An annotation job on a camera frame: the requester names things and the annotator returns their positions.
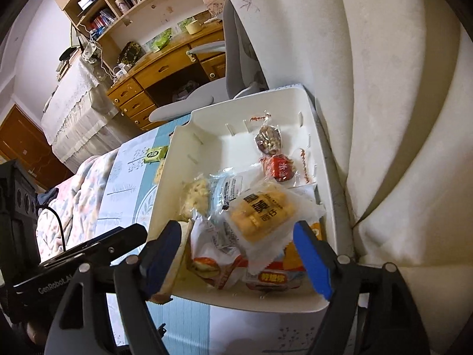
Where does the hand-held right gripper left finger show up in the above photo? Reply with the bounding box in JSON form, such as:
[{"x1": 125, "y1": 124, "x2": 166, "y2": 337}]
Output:
[{"x1": 44, "y1": 220, "x2": 183, "y2": 355}]

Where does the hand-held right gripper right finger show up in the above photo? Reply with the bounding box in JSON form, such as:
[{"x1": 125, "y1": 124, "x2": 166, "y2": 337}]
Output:
[{"x1": 292, "y1": 220, "x2": 431, "y2": 355}]

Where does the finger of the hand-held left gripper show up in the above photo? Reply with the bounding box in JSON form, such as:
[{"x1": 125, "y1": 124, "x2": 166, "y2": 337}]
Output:
[{"x1": 83, "y1": 225, "x2": 148, "y2": 257}]

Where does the white red-print cake packet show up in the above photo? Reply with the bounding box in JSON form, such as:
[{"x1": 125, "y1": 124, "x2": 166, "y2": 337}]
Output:
[{"x1": 187, "y1": 214, "x2": 248, "y2": 291}]

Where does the yellow cake packet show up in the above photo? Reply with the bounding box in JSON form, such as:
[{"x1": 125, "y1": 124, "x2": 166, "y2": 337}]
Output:
[{"x1": 216, "y1": 179, "x2": 326, "y2": 272}]

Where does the white plastic tray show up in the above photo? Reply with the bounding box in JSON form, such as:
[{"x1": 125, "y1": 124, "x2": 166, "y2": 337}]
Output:
[{"x1": 148, "y1": 84, "x2": 338, "y2": 313}]

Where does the clear walnut date candy packet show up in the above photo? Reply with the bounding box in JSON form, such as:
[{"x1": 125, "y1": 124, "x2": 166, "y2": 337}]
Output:
[{"x1": 253, "y1": 111, "x2": 283, "y2": 156}]

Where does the orange snack packet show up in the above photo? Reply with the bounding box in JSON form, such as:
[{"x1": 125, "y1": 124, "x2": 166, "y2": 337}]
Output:
[{"x1": 284, "y1": 220, "x2": 322, "y2": 270}]

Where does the tree-print tablecloth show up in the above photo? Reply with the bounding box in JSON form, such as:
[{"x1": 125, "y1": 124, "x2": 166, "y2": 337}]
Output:
[{"x1": 103, "y1": 114, "x2": 359, "y2": 355}]

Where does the white red snack packet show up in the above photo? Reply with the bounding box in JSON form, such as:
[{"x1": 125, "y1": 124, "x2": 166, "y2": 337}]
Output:
[{"x1": 244, "y1": 261, "x2": 307, "y2": 291}]

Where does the pink floral blanket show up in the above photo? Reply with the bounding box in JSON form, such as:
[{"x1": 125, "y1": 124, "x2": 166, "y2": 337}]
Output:
[{"x1": 35, "y1": 151, "x2": 119, "y2": 263}]

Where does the large clear puffed rice packet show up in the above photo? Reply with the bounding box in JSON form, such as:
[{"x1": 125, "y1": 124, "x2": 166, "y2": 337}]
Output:
[{"x1": 179, "y1": 173, "x2": 218, "y2": 222}]

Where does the small clear puffed rice packet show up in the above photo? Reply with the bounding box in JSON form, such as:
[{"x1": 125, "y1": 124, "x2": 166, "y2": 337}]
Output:
[{"x1": 153, "y1": 159, "x2": 167, "y2": 183}]

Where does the green snack packet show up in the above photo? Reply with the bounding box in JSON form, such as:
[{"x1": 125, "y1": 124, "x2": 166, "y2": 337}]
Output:
[{"x1": 142, "y1": 146, "x2": 169, "y2": 164}]

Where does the black plastic crate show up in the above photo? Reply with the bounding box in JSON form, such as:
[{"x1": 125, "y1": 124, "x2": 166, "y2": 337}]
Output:
[{"x1": 0, "y1": 160, "x2": 41, "y2": 267}]

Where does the pale blue snack packet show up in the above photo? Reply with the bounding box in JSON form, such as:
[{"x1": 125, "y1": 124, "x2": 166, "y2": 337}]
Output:
[{"x1": 209, "y1": 170, "x2": 246, "y2": 211}]

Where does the red candy packet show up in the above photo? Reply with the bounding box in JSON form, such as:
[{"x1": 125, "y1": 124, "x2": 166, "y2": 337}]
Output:
[{"x1": 259, "y1": 148, "x2": 315, "y2": 185}]

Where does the lace-covered furniture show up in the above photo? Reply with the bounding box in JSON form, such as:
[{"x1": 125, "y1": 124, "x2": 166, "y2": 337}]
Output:
[{"x1": 41, "y1": 50, "x2": 122, "y2": 163}]

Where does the wooden door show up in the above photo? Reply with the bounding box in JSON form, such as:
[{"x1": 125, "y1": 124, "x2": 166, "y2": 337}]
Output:
[{"x1": 0, "y1": 104, "x2": 74, "y2": 191}]

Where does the grey office chair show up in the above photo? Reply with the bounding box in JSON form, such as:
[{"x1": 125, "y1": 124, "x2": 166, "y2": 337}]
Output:
[{"x1": 148, "y1": 0, "x2": 270, "y2": 122}]

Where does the cream padded headboard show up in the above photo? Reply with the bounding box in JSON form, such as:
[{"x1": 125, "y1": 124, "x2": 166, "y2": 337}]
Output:
[{"x1": 214, "y1": 0, "x2": 473, "y2": 355}]

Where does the wooden desk with drawers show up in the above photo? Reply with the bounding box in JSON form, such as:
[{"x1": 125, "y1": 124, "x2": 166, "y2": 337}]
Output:
[{"x1": 107, "y1": 41, "x2": 228, "y2": 130}]

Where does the black floral tin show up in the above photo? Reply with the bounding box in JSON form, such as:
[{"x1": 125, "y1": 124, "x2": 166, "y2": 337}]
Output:
[{"x1": 117, "y1": 42, "x2": 143, "y2": 65}]

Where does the white patterned vase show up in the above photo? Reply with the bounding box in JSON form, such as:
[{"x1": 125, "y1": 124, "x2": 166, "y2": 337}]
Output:
[{"x1": 82, "y1": 41, "x2": 98, "y2": 63}]

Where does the green tissue pack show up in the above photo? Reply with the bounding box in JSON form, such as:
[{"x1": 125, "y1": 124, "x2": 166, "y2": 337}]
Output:
[{"x1": 146, "y1": 30, "x2": 174, "y2": 52}]

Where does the row of books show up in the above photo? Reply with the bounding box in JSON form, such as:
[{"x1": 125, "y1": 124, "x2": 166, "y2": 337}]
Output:
[{"x1": 89, "y1": 7, "x2": 119, "y2": 32}]

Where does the wooden bookshelf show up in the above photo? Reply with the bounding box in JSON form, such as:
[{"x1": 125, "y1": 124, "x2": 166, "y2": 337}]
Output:
[{"x1": 48, "y1": 0, "x2": 222, "y2": 45}]

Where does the black cable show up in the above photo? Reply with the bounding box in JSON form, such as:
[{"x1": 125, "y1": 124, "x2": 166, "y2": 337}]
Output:
[{"x1": 35, "y1": 205, "x2": 67, "y2": 252}]

